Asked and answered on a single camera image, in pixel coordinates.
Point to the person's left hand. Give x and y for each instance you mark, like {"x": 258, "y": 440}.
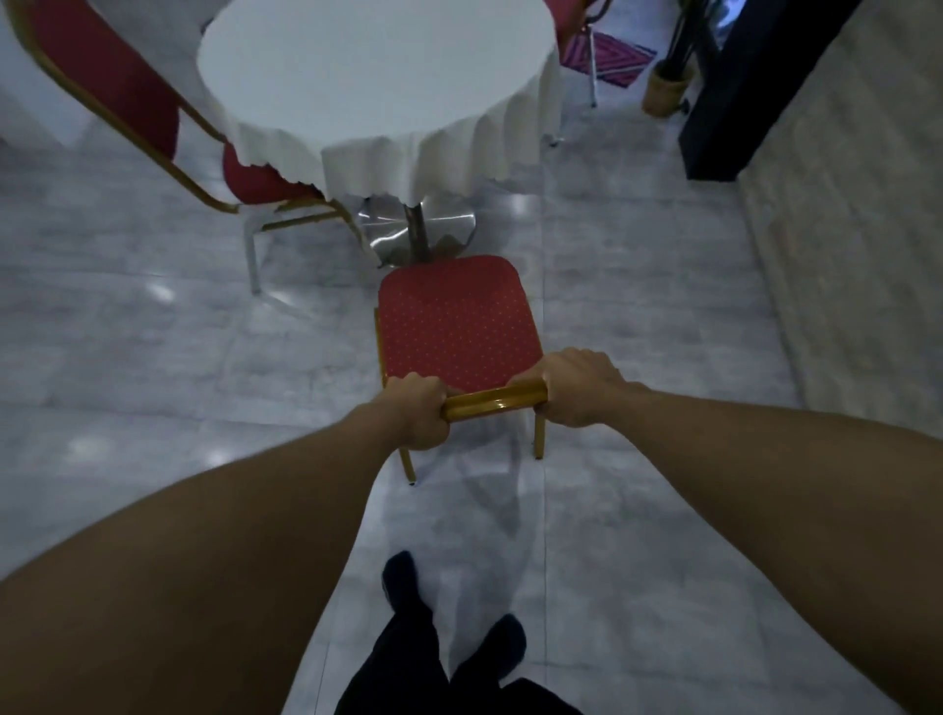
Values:
{"x": 412, "y": 412}

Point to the person's right hand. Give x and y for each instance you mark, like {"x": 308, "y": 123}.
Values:
{"x": 582, "y": 390}

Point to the person's right fingers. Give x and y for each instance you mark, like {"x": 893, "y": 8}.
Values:
{"x": 532, "y": 376}

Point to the person's left fingers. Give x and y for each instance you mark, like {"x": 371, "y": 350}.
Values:
{"x": 435, "y": 390}

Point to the red dotted gold-framed chair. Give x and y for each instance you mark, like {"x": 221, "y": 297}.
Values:
{"x": 457, "y": 324}

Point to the person's right forearm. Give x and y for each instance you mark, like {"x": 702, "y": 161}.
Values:
{"x": 796, "y": 501}

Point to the person's left forearm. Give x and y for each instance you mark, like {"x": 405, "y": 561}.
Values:
{"x": 184, "y": 560}

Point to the person's legs in black trousers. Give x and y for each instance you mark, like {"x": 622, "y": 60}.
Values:
{"x": 442, "y": 663}

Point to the white round tablecloth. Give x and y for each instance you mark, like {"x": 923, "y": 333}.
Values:
{"x": 376, "y": 81}

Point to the woven basket plant pot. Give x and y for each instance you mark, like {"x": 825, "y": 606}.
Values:
{"x": 667, "y": 90}

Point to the pink patterned rug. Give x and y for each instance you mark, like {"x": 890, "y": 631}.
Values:
{"x": 615, "y": 57}

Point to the red chair with silver legs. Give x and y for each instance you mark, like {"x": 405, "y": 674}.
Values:
{"x": 571, "y": 29}

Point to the red gold-framed banquet chair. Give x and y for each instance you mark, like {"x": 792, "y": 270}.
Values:
{"x": 125, "y": 103}

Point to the silver table pedestal base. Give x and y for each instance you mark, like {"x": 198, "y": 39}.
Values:
{"x": 416, "y": 228}

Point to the black wall cabinet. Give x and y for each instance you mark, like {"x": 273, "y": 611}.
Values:
{"x": 751, "y": 81}

